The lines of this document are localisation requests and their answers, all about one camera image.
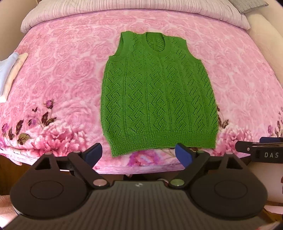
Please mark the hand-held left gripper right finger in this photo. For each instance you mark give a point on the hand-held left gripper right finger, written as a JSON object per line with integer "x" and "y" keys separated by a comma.
{"x": 182, "y": 155}

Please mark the cream upholstered bed frame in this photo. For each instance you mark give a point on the cream upholstered bed frame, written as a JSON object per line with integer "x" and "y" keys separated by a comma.
{"x": 269, "y": 44}

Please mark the cream folded cloth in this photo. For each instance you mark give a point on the cream folded cloth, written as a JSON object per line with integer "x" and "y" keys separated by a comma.
{"x": 16, "y": 73}

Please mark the green knitted vest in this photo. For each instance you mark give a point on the green knitted vest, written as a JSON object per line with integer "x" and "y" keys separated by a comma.
{"x": 159, "y": 95}

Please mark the brown wooden bed side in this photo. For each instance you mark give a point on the brown wooden bed side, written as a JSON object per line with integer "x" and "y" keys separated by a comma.
{"x": 8, "y": 172}

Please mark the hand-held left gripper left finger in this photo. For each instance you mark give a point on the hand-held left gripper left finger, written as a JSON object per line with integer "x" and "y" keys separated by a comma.
{"x": 94, "y": 153}

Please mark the pink rose blanket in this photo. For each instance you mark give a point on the pink rose blanket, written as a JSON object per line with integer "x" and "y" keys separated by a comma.
{"x": 66, "y": 77}

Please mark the beige ribbed pillow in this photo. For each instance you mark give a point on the beige ribbed pillow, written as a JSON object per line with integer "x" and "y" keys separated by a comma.
{"x": 132, "y": 4}

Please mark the grey pillow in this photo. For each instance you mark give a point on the grey pillow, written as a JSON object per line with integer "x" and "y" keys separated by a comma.
{"x": 247, "y": 4}

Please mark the white folded cloth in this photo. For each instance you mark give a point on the white folded cloth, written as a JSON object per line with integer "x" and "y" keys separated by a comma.
{"x": 6, "y": 68}

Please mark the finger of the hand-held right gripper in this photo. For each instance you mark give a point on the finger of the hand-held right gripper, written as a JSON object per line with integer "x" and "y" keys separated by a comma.
{"x": 243, "y": 146}

